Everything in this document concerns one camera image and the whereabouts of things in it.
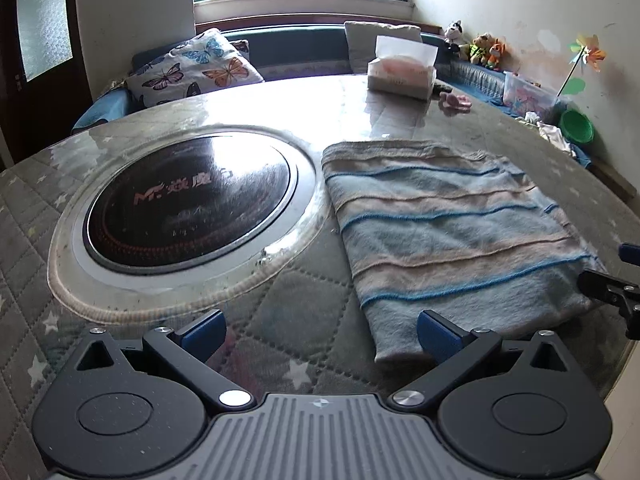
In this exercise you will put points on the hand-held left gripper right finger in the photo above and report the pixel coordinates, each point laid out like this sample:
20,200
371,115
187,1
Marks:
436,340

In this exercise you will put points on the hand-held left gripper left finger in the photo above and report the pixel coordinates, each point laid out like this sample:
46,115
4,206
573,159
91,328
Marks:
206,336

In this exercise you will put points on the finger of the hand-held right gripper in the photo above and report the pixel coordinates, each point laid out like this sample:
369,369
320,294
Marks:
607,287
631,251

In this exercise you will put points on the blue striped towel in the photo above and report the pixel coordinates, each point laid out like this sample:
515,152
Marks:
440,240

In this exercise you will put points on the green plastic bowl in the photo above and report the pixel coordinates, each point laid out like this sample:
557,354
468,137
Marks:
577,126

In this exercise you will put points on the round black induction cooker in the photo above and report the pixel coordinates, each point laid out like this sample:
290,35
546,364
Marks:
187,200

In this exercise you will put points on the white crumpled cloth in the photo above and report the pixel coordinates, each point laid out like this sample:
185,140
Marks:
552,135

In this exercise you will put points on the clear plastic storage box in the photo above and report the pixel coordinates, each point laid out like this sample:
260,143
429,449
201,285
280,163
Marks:
530,96

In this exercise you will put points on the colourful pinwheel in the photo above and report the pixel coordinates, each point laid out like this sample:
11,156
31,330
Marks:
587,52

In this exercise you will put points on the small pink object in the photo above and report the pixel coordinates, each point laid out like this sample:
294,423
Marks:
455,102

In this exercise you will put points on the orange plush toy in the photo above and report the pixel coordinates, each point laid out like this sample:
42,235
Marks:
497,54

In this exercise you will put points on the small black object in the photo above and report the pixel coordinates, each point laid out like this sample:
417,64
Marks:
443,89

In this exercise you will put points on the yellow green plush toy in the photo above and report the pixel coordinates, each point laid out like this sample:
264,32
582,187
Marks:
480,49

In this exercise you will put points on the tissue box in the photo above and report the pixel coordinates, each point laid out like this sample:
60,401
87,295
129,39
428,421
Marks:
400,72

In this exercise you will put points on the butterfly print pillow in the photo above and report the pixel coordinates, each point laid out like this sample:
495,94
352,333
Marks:
200,65

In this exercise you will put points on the black and white plush toy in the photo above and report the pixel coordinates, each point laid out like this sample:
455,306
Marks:
453,35

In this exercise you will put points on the blue sofa bench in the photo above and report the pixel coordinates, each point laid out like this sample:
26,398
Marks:
300,47

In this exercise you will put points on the grey cushion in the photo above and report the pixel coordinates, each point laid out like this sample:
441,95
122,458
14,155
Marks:
360,45

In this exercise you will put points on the dark wooden door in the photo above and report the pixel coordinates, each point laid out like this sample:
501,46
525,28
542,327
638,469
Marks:
42,20

